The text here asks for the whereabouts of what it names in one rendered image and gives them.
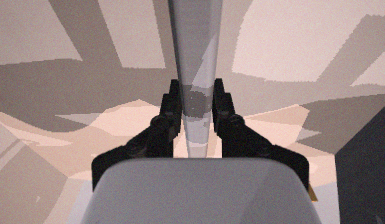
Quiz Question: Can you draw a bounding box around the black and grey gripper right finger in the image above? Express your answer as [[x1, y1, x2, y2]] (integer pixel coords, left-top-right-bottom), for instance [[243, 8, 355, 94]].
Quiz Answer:
[[212, 78, 309, 195]]

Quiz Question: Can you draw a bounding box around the beige flat wall panel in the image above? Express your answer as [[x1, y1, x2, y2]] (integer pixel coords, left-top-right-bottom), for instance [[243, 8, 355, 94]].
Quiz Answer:
[[0, 124, 85, 224]]

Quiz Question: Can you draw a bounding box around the grey bar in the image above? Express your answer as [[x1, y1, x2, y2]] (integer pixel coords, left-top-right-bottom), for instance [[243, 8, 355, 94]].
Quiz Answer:
[[168, 0, 223, 158]]

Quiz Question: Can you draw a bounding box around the brown cube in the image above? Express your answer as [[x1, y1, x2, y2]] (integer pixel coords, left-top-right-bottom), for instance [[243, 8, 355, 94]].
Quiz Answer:
[[309, 183, 318, 202]]

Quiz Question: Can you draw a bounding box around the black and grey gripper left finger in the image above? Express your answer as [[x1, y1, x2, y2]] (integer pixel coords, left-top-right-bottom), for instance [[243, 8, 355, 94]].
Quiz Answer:
[[91, 79, 182, 191]]

